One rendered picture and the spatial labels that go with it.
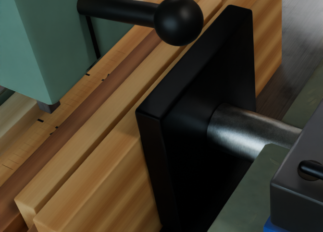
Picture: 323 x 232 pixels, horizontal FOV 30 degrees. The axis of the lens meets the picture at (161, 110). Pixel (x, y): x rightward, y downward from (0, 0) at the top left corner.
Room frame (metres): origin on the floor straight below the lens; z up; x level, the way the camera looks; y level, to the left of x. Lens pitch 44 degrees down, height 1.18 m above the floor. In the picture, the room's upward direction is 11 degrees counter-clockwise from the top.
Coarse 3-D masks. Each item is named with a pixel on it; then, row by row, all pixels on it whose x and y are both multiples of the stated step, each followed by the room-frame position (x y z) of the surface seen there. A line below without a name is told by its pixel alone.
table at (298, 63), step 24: (288, 0) 0.39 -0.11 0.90; (312, 0) 0.38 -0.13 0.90; (288, 24) 0.36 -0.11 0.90; (312, 24) 0.35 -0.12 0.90; (288, 48) 0.33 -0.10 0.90; (312, 48) 0.33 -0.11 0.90; (288, 72) 0.31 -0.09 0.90; (312, 72) 0.30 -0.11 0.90; (264, 96) 0.29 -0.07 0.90; (288, 96) 0.28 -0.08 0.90; (240, 168) 0.23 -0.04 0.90; (216, 192) 0.22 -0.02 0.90; (216, 216) 0.20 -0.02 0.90
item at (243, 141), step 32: (224, 32) 0.24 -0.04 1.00; (192, 64) 0.22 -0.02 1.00; (224, 64) 0.23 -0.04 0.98; (160, 96) 0.20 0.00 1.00; (192, 96) 0.21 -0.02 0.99; (224, 96) 0.23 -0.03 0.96; (160, 128) 0.19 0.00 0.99; (192, 128) 0.20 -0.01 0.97; (224, 128) 0.21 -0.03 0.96; (256, 128) 0.20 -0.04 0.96; (288, 128) 0.20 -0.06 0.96; (160, 160) 0.19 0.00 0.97; (192, 160) 0.20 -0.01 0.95; (224, 160) 0.22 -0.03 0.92; (160, 192) 0.19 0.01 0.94; (192, 192) 0.20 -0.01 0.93
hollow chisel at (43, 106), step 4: (40, 104) 0.26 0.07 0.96; (44, 104) 0.26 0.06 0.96; (56, 104) 0.26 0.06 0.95; (60, 104) 0.26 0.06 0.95; (40, 108) 0.26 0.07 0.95; (44, 108) 0.26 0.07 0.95; (48, 108) 0.25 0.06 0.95; (52, 108) 0.26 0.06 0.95; (56, 108) 0.26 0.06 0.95; (48, 112) 0.26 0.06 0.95
